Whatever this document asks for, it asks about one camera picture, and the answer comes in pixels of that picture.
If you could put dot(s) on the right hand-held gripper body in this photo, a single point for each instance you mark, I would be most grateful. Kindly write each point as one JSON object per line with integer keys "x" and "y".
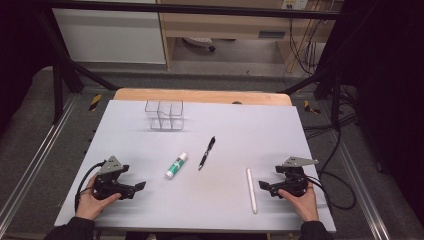
{"x": 295, "y": 181}

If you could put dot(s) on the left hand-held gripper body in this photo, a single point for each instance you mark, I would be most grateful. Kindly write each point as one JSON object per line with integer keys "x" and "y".
{"x": 108, "y": 168}

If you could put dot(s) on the white pen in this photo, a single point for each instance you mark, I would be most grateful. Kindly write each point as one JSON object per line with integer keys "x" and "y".
{"x": 251, "y": 190}

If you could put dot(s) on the green and white glue stick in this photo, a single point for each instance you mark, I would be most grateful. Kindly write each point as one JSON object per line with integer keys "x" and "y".
{"x": 176, "y": 166}

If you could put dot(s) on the clear plastic pen organizer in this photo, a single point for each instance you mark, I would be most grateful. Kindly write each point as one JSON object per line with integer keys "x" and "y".
{"x": 165, "y": 115}

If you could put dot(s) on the black pen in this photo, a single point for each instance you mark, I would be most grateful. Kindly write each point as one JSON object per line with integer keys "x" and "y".
{"x": 206, "y": 153}

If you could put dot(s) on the person's right hand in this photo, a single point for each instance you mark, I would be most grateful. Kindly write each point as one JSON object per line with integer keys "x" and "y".
{"x": 306, "y": 206}

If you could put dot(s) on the person's left hand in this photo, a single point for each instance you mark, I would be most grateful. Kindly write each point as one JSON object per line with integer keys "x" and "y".
{"x": 88, "y": 205}

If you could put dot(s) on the yellow and black tape strip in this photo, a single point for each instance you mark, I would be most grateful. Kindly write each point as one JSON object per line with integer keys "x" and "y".
{"x": 311, "y": 108}
{"x": 95, "y": 102}

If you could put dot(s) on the dark curtain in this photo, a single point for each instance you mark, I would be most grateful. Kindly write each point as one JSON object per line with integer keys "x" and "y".
{"x": 393, "y": 100}
{"x": 20, "y": 50}

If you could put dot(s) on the white cabinet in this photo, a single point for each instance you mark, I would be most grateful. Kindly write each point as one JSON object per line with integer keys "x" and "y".
{"x": 110, "y": 36}

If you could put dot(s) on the office chair base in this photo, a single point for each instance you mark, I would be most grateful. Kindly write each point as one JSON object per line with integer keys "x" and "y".
{"x": 200, "y": 41}

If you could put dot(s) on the light wooden desk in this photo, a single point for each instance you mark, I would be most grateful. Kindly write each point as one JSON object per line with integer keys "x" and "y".
{"x": 226, "y": 28}

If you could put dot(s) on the aluminium rail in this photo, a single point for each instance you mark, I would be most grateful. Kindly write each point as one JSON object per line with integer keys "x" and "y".
{"x": 33, "y": 166}
{"x": 363, "y": 193}

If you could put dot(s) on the black metal frame stand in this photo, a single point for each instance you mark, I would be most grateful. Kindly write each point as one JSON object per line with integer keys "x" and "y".
{"x": 58, "y": 90}
{"x": 335, "y": 96}

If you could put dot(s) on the white wall socket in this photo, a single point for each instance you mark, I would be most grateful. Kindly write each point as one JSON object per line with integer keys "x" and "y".
{"x": 295, "y": 4}

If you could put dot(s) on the black metal frame crossbar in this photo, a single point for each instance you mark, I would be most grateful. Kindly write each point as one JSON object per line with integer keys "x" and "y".
{"x": 200, "y": 10}

